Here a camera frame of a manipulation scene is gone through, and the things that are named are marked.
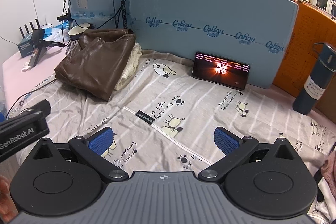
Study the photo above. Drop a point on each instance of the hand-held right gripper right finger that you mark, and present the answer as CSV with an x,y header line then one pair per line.
x,y
226,140

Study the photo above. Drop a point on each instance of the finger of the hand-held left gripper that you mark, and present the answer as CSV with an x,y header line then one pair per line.
x,y
39,106

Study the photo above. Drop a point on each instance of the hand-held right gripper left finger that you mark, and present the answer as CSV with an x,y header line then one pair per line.
x,y
101,142

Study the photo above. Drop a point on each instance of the person's left forearm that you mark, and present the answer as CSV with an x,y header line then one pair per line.
x,y
8,200

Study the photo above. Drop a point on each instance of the printed striped bed sheet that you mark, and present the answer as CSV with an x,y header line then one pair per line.
x,y
183,100

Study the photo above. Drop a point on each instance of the blue cardboard box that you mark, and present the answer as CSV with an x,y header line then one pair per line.
x,y
26,47

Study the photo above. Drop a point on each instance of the brown leather garment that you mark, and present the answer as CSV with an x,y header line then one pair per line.
x,y
97,66

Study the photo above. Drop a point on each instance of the black smartphone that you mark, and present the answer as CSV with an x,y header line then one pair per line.
x,y
220,70

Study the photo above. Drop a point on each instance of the clear plastic bag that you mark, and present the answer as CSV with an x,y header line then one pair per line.
x,y
56,33

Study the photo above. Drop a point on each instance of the cream white garment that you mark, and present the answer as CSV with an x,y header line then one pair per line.
x,y
128,69

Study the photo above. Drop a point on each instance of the black router with antennas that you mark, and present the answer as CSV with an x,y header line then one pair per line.
x,y
30,27

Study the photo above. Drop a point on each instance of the white cup with dark rim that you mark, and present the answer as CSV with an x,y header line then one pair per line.
x,y
78,32

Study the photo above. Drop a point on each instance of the dark teal thermos bottle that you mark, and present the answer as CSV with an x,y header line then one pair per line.
x,y
313,82

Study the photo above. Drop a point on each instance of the white cloth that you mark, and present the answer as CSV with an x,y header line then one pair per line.
x,y
324,212

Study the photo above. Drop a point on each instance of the orange board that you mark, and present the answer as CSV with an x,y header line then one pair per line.
x,y
299,43

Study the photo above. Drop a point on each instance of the large blue foam board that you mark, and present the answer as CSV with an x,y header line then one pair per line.
x,y
210,3

